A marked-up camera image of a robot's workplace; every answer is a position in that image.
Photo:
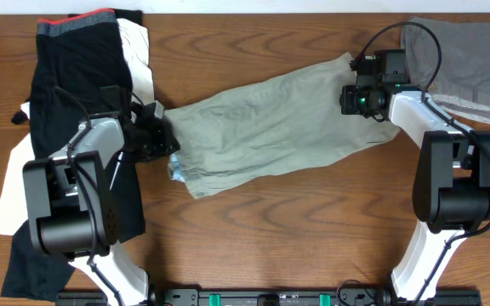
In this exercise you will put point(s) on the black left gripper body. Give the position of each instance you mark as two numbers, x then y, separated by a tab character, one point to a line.
150	145

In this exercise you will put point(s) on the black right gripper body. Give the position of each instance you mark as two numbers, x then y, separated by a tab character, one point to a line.
358	101

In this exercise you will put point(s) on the khaki green shorts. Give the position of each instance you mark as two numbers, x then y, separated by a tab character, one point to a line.
284	124

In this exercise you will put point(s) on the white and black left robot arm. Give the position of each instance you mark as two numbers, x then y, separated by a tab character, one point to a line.
72	212

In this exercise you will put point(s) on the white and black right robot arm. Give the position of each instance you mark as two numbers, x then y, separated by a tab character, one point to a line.
451	189

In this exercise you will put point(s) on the folded grey shorts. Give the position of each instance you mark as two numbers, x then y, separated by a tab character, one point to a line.
462	84

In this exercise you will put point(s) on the black pants with red waistband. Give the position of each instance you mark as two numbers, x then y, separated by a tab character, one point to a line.
75	57

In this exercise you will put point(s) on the white garment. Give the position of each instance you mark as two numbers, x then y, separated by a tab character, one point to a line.
136	50

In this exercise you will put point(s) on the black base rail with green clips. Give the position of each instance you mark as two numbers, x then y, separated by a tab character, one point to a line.
346	296

